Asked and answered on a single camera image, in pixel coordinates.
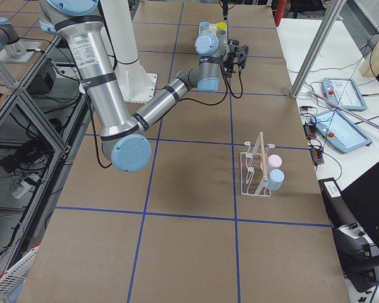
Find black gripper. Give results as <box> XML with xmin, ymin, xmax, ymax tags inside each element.
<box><xmin>224</xmin><ymin>39</ymin><xmax>249</xmax><ymax>74</ymax></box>

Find yellow plastic cup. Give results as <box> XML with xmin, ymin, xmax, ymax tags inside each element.
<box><xmin>216</xmin><ymin>21</ymin><xmax>227</xmax><ymax>31</ymax></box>

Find pink plastic cup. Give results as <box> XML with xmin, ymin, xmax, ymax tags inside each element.
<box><xmin>266</xmin><ymin>154</ymin><xmax>282</xmax><ymax>174</ymax></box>

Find light blue plastic cup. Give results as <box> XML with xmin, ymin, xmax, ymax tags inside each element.
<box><xmin>266</xmin><ymin>169</ymin><xmax>285</xmax><ymax>191</ymax></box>

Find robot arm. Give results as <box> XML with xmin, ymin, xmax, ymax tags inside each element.
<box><xmin>40</xmin><ymin>1</ymin><xmax>248</xmax><ymax>172</ymax></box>

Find grey plastic cup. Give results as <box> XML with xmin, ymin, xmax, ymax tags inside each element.
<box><xmin>215</xmin><ymin>30</ymin><xmax>227</xmax><ymax>44</ymax></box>

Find cream plastic tray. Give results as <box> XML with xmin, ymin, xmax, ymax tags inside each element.
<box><xmin>198</xmin><ymin>21</ymin><xmax>227</xmax><ymax>44</ymax></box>

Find far teach pendant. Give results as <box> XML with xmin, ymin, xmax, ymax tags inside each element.
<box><xmin>322</xmin><ymin>78</ymin><xmax>368</xmax><ymax>111</ymax></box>

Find teach pendant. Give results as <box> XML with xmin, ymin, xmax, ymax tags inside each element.
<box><xmin>322</xmin><ymin>78</ymin><xmax>368</xmax><ymax>111</ymax></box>
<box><xmin>310</xmin><ymin>110</ymin><xmax>372</xmax><ymax>154</ymax></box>

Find near teach pendant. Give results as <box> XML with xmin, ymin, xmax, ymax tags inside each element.
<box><xmin>310</xmin><ymin>110</ymin><xmax>372</xmax><ymax>154</ymax></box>

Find reacher grabber stick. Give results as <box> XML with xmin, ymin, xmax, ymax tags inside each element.
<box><xmin>307</xmin><ymin>90</ymin><xmax>379</xmax><ymax>130</ymax></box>

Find black computer monitor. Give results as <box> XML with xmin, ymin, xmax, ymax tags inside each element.
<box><xmin>342</xmin><ymin>162</ymin><xmax>379</xmax><ymax>248</ymax></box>

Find black box with label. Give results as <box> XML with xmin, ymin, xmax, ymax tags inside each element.
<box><xmin>318</xmin><ymin>177</ymin><xmax>361</xmax><ymax>230</ymax></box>

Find aluminium frame post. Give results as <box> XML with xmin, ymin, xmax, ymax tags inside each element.
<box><xmin>290</xmin><ymin>0</ymin><xmax>346</xmax><ymax>99</ymax></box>

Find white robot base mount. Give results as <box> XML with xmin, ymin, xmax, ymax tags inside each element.
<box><xmin>100</xmin><ymin>1</ymin><xmax>157</xmax><ymax>103</ymax></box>

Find white wire cup rack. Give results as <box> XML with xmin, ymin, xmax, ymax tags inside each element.
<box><xmin>239</xmin><ymin>131</ymin><xmax>274</xmax><ymax>197</ymax></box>

